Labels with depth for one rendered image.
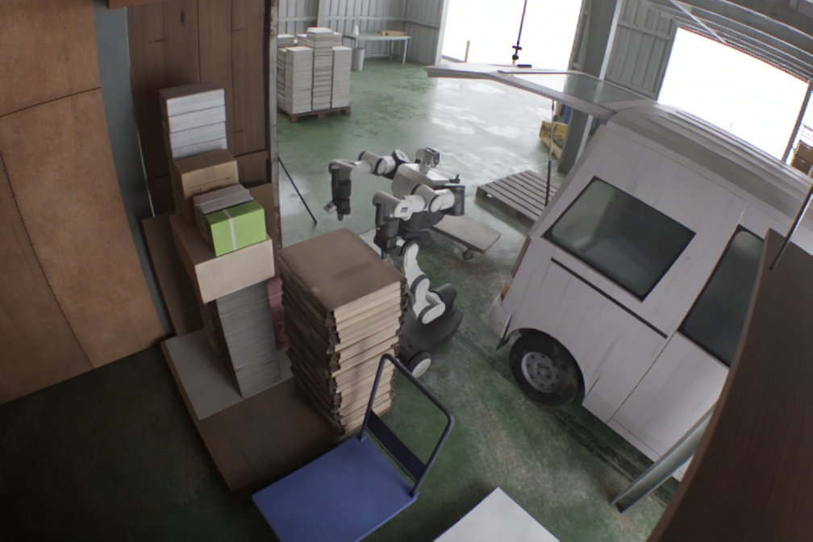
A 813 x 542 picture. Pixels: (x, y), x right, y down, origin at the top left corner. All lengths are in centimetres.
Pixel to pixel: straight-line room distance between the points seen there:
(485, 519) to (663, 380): 116
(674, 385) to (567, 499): 93
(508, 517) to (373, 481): 74
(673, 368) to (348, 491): 172
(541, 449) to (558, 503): 38
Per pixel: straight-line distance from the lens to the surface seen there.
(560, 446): 282
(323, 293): 172
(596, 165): 207
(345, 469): 226
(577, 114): 617
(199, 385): 276
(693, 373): 224
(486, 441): 267
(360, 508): 219
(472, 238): 383
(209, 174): 186
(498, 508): 239
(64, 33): 228
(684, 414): 240
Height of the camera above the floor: 226
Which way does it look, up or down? 34 degrees down
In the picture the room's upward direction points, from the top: 8 degrees clockwise
